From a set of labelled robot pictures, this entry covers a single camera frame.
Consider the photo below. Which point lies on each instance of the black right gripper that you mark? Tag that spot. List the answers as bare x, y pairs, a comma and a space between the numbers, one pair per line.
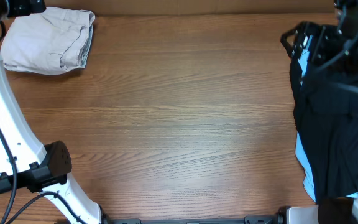
305, 40

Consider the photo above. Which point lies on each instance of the beige khaki shorts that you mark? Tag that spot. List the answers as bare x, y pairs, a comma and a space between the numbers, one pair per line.
47, 43

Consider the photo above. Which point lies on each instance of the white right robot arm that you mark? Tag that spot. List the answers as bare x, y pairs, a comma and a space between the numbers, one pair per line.
324, 81

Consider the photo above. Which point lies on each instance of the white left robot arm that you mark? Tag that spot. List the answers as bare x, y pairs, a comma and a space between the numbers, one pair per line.
25, 161

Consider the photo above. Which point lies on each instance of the black and blue garment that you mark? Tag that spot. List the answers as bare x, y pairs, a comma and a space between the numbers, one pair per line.
326, 120

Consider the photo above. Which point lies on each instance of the folded light blue jeans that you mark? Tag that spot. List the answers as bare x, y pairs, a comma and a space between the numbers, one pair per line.
86, 48

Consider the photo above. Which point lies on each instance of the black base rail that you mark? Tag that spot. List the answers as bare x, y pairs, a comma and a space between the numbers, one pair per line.
249, 219

